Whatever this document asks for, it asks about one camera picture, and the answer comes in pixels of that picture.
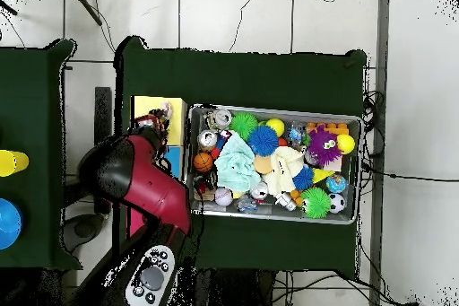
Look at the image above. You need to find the multicoloured knotted rag toy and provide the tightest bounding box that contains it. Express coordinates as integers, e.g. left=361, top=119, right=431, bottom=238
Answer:
left=148, top=101, right=174, bottom=131

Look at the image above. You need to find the wooden box with three holes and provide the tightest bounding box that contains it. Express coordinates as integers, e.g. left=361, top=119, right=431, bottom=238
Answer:
left=126, top=95, right=188, bottom=239

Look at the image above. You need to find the shallow silver mesh bin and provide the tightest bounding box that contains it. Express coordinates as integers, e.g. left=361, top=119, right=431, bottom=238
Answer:
left=182, top=102, right=361, bottom=226

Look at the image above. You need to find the small orange basketball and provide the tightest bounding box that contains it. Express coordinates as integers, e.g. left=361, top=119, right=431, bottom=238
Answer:
left=192, top=151, right=215, bottom=174

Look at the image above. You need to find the silver drink can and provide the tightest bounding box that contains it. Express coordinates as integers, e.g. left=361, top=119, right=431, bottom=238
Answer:
left=208, top=108, right=233, bottom=131

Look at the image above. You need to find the dark green table cloth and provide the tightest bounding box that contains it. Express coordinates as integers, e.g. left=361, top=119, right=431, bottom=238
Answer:
left=112, top=35, right=368, bottom=274
left=0, top=38, right=83, bottom=271

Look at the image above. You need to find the mint green cloth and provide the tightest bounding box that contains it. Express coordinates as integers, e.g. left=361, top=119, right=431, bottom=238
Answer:
left=213, top=131, right=263, bottom=193

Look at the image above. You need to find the blue spiky ball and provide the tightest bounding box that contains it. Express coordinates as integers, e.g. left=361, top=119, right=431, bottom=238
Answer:
left=247, top=125, right=280, bottom=157

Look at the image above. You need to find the black tripod leg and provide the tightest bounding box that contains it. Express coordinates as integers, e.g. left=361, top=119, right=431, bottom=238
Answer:
left=0, top=0, right=18, bottom=16
left=67, top=0, right=104, bottom=27

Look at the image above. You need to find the yellow cup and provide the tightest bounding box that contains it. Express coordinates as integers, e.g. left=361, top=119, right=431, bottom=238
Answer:
left=0, top=149, right=30, bottom=178

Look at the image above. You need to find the cream cloth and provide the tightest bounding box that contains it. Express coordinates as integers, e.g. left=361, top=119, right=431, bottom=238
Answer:
left=263, top=145, right=306, bottom=197

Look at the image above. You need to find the blue bowl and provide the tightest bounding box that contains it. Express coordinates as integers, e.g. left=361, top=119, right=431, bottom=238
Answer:
left=0, top=197, right=24, bottom=250

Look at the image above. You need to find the purple spiky monster toy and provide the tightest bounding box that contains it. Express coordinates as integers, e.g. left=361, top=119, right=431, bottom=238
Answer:
left=307, top=127, right=342, bottom=166

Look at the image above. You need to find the orange toy building block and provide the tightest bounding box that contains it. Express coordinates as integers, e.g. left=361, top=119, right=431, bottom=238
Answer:
left=306, top=121, right=350, bottom=136

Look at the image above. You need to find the green spiky ball with eyes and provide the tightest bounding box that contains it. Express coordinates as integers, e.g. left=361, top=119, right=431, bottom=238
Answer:
left=299, top=186, right=332, bottom=220

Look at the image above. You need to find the small soccer ball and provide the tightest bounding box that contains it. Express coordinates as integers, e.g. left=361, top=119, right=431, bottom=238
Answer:
left=327, top=192, right=346, bottom=214

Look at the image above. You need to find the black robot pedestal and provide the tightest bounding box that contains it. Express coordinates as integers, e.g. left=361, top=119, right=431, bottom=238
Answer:
left=193, top=267, right=277, bottom=306

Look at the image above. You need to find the black cable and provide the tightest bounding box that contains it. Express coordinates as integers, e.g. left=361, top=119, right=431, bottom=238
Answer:
left=360, top=162, right=459, bottom=183

